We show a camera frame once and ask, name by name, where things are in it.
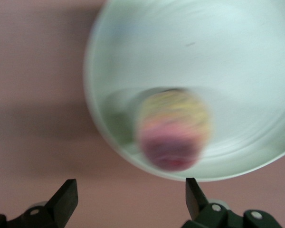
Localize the yellow-pink peach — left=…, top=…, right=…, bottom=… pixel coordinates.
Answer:
left=135, top=88, right=216, bottom=173

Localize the pale green round plate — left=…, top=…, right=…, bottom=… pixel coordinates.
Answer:
left=83, top=0, right=285, bottom=183

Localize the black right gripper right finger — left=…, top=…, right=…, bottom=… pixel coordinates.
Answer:
left=182, top=177, right=283, bottom=228

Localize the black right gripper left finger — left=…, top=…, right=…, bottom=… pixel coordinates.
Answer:
left=0, top=179, right=79, bottom=228

